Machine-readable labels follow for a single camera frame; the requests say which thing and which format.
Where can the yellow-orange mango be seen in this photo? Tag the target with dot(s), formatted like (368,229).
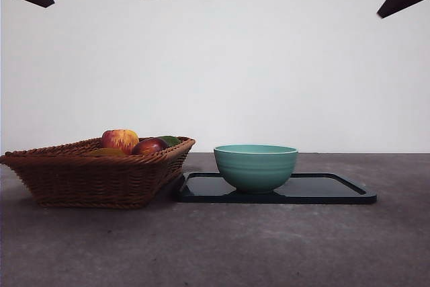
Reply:
(107,152)

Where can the teal ribbed bowl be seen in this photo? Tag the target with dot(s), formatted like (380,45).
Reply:
(255,172)

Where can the red yellow apple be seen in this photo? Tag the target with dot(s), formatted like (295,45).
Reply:
(119,140)

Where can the brown wicker basket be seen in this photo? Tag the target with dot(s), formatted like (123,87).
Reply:
(87,179)

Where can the dark red plum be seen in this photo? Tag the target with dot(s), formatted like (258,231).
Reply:
(149,146)

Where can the green avocado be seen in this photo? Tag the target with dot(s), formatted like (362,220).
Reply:
(173,140)

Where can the black rectangular tray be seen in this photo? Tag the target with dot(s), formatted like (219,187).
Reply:
(319,189)

